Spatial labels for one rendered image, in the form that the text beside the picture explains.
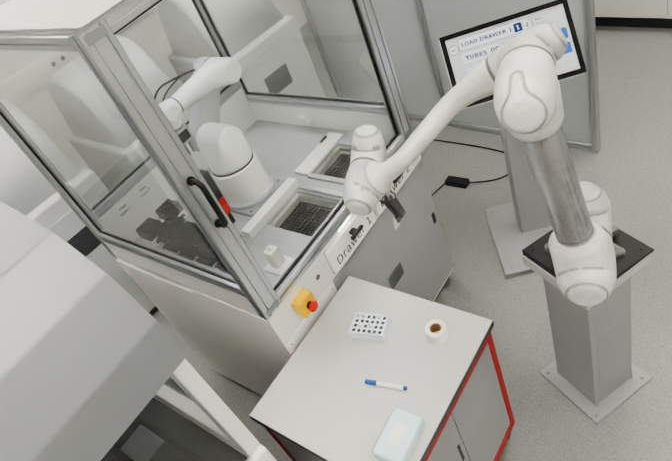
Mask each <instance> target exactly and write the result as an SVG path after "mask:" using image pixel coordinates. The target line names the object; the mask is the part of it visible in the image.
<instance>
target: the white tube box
mask: <svg viewBox="0 0 672 461"><path fill-rule="evenodd" d="M356 313H357V312H356ZM356 313H355V316H354V318H353V321H352V324H351V326H350V329H349V334H350V336H351V338H352V339H361V340H370V341H378V342H385V341H386V338H387V335H388V332H389V329H390V326H391V323H392V321H391V318H390V316H389V315H384V314H379V315H380V317H381V319H377V317H376V315H377V314H372V313H364V314H365V316H366V317H365V318H362V316H361V312H359V314H360V317H359V318H358V317H357V316H356ZM358 322H361V324H362V327H359V326H358ZM368 323H371V324H372V328H369V326H368Z"/></svg>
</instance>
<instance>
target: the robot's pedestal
mask: <svg viewBox="0 0 672 461"><path fill-rule="evenodd" d="M522 258H523V263H524V264H525V265H526V266H527V267H529V268H530V269H531V270H533V271H534V272H536V273H537V274H538V275H540V276H541V277H542V278H543V280H544V286H545V293H546V299H547V306H548V312H549V318H550V325H551V331H552V338H553V344H554V351H555V357H556V359H555V360H554V361H553V362H552V363H550V364H549V365H548V366H547V367H545V368H544V369H543V370H541V371H540V374H541V375H542V376H543V377H544V378H546V379H547V380H548V381H549V382H550V383H551V384H552V385H553V386H554V387H555V388H557V389H558V390H559V391H560V392H561V393H562V394H563V395H564V396H565V397H567V398H568V399H569V400H570V401H571V402H572V403H573V404H574V405H575V406H576V407H578V408H579V409H580V410H581V411H582V412H583V413H584V414H585V415H586V416H588V417H589V418H590V419H591V420H592V421H593V422H594V423H595V424H596V425H597V424H599V423H600V422H601V421H602V420H603V419H605V418H606V417H607V416H608V415H610V414H611V413H612V412H613V411H614V410H616V409H617V408H618V407H619V406H620V405H622V404H623V403H624V402H625V401H626V400H628V399H629V398H630V397H631V396H633V395H634V394H635V393H636V392H637V391H639V390H640V389H641V388H642V387H643V386H645V385H646V384H647V383H648V382H649V381H651V380H652V377H651V376H650V375H648V374H647V373H646V372H644V371H643V370H642V369H640V368H639V367H638V366H636V365H635V364H634V363H632V332H631V276H632V275H634V274H635V273H636V272H638V271H639V270H640V269H641V268H643V267H644V266H645V265H647V264H648V263H649V262H651V254H649V255H648V256H647V257H645V258H644V259H643V260H641V261H640V262H639V263H638V264H636V265H635V266H634V267H632V268H631V269H630V270H628V271H627V272H626V273H624V274H623V275H622V276H621V277H619V278H618V279H617V280H616V284H615V286H614V289H613V291H612V293H611V294H610V296H609V297H608V298H607V299H606V300H604V301H602V302H601V303H599V304H597V305H593V306H582V305H578V304H575V303H574V302H571V301H570V300H568V299H567V298H566V297H565V296H564V295H563V293H562V292H561V290H560V289H559V287H558V285H557V281H556V278H555V277H554V276H552V275H551V274H550V273H548V272H547V271H545V270H544V269H543V268H541V267H540V266H538V265H537V264H536V263H534V262H533V261H531V260H530V259H529V258H527V257H526V256H524V255H523V256H522Z"/></svg>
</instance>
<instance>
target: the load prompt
mask: <svg viewBox="0 0 672 461"><path fill-rule="evenodd" d="M531 27H533V23H532V20H531V16H530V17H527V18H524V19H521V20H518V21H514V22H511V23H508V24H505V25H502V26H499V27H496V28H493V29H490V30H486V31H483V32H480V33H477V34H474V35H471V36H468V37H465V38H461V39H458V40H457V41H458V45H459V49H460V52H462V51H465V50H468V49H472V48H475V47H478V46H481V45H484V44H487V43H491V42H494V41H497V40H500V39H503V38H506V37H510V36H513V35H516V34H519V33H521V32H523V31H525V30H526V29H529V28H531Z"/></svg>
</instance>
